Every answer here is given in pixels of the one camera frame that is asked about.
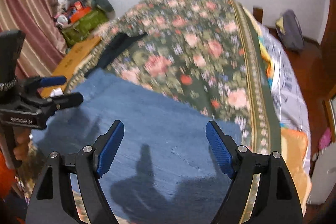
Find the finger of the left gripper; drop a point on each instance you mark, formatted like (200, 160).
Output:
(68, 101)
(52, 81)

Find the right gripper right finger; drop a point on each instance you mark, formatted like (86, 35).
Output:
(277, 200)

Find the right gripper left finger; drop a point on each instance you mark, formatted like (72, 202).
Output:
(52, 200)

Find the blue denim jeans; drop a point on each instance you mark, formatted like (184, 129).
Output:
(164, 170)

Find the person left hand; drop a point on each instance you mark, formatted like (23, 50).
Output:
(22, 148)

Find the wooden lap desk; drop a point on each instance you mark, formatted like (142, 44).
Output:
(71, 61)

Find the white hard suitcase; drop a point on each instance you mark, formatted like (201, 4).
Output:
(323, 178)

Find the yellow blanket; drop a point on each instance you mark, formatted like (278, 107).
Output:
(294, 147)

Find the green storage basket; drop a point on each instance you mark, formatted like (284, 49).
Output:
(81, 29)

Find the black folded garment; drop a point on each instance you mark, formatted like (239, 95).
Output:
(117, 45)

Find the orange box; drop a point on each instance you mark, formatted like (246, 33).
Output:
(79, 14)

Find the pink croc shoe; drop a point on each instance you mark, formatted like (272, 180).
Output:
(325, 140)

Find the striped red curtain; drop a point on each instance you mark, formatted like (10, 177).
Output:
(44, 45)

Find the grey checked quilt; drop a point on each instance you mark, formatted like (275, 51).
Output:
(288, 101)

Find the grey plush toy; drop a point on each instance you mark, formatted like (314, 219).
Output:
(105, 6)

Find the floral green bedspread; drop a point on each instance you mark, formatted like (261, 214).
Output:
(203, 53)

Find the brown wooden door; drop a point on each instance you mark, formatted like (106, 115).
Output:
(327, 48)

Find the grey blue backpack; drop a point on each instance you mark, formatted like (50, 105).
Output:
(289, 31)

